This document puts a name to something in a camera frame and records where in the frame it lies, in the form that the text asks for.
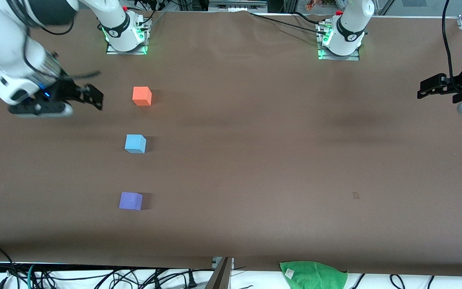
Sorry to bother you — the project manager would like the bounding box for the black cable across table cover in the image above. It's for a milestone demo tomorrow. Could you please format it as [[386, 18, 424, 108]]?
[[249, 11, 328, 36]]

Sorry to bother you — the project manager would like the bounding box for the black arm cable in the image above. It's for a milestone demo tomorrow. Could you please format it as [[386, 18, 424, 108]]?
[[22, 16, 75, 61], [442, 0, 456, 81]]

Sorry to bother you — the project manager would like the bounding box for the brown paper table cover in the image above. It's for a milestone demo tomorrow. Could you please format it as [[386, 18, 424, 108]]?
[[0, 8, 462, 277]]

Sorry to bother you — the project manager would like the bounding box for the grey aluminium profile bar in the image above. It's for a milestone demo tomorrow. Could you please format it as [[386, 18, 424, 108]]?
[[206, 257, 234, 289]]

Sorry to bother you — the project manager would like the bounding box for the green microfibre cloth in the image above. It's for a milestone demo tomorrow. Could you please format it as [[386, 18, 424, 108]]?
[[279, 261, 349, 289]]

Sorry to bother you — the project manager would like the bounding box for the grey metal frame rail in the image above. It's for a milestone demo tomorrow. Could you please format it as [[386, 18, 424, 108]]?
[[209, 0, 268, 12]]

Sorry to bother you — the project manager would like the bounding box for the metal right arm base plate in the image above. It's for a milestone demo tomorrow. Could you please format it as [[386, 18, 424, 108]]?
[[106, 15, 152, 55]]

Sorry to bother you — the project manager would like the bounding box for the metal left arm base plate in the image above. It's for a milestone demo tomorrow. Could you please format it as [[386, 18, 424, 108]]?
[[318, 21, 361, 61]]

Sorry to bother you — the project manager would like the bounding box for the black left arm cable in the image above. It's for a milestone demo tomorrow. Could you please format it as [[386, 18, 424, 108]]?
[[442, 0, 456, 81]]

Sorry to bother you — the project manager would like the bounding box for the orange foam block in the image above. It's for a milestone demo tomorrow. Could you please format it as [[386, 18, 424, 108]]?
[[132, 86, 152, 106]]

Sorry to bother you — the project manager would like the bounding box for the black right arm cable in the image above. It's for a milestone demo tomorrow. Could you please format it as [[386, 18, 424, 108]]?
[[22, 16, 75, 61]]

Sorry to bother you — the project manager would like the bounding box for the purple foam block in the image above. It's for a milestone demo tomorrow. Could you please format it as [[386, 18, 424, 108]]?
[[119, 192, 144, 211]]

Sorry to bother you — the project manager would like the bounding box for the light blue foam block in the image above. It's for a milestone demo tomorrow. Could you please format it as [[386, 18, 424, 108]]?
[[125, 134, 147, 154]]

